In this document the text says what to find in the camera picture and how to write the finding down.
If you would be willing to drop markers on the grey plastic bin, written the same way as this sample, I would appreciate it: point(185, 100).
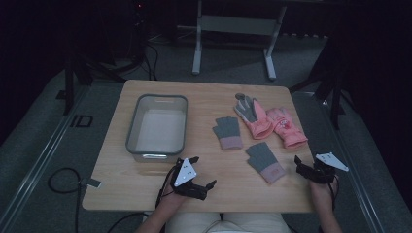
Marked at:
point(158, 129)

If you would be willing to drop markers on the black tripod stand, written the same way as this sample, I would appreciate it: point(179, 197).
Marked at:
point(81, 71)
point(330, 81)

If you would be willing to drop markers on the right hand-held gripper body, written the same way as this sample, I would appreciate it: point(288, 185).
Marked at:
point(324, 174)

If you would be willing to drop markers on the white metal desk frame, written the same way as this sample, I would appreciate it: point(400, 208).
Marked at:
point(238, 24)

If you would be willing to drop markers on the aluminium floor rail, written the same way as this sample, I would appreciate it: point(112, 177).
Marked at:
point(353, 181)
point(35, 168)

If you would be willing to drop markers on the person's legs in light trousers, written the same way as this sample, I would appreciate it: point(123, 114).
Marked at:
point(226, 223)

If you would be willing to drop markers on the dark equipment with red light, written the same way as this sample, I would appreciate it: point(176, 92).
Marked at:
point(139, 19)

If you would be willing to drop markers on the pink glove with grey palm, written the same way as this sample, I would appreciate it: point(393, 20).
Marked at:
point(257, 121)

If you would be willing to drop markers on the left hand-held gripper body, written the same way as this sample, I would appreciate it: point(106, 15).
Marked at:
point(185, 173)

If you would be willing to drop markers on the person's right hand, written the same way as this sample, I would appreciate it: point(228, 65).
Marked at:
point(324, 194)

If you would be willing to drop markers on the person's left hand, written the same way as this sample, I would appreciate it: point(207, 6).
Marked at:
point(173, 199)

